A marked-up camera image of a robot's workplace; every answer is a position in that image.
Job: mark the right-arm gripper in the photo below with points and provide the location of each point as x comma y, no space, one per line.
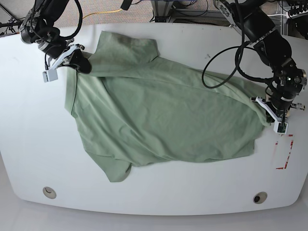
79,60

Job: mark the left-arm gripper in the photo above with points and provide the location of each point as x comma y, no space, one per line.
281,99

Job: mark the green T-shirt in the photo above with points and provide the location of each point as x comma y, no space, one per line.
136,108

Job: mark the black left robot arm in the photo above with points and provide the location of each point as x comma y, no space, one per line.
256,28

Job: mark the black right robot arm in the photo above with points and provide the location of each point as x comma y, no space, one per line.
38,27

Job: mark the red tape rectangle marking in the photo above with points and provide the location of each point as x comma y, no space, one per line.
282,151

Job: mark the right table grommet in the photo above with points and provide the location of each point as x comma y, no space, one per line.
260,197

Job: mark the table grommet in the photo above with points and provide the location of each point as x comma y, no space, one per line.
49,192
260,197

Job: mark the left table grommet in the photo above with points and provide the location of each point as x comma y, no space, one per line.
49,192

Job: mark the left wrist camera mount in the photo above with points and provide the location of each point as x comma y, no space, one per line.
278,117

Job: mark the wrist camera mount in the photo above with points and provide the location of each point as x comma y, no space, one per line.
51,64
278,117

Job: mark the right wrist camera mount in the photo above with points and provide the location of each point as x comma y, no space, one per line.
51,64

